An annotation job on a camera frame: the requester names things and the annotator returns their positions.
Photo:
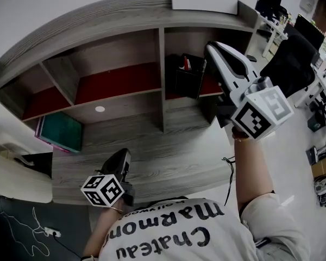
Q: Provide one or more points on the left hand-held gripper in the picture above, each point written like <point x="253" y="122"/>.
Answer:
<point x="103" y="190"/>

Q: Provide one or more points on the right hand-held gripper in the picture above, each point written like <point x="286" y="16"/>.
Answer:
<point x="256" y="113"/>

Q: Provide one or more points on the black stationery pen holder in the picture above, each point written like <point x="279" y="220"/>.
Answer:
<point x="188" y="81"/>

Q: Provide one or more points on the person's right forearm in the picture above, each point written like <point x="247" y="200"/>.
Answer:
<point x="250" y="173"/>

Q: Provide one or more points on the person's left forearm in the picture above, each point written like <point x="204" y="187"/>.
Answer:
<point x="103" y="227"/>

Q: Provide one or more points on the grey wooden desk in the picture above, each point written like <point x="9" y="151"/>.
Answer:
<point x="152" y="156"/>

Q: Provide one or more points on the thin gold bangle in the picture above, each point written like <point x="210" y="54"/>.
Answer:
<point x="116" y="210"/>

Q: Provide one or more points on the black office chair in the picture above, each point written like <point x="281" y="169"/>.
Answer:
<point x="290" y="64"/>

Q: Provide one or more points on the small green box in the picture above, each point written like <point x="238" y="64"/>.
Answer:
<point x="316" y="124"/>

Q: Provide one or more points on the white power strip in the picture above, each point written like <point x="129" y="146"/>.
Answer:
<point x="53" y="232"/>

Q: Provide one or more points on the white office table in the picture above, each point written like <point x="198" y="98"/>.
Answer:
<point x="274" y="34"/>

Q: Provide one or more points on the brown cardboard box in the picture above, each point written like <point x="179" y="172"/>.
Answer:
<point x="323" y="167"/>

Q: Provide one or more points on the black computer monitor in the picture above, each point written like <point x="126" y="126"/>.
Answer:
<point x="311" y="31"/>
<point x="269" y="3"/>

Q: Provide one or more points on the white printed shirt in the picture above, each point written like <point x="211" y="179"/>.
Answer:
<point x="206" y="235"/>

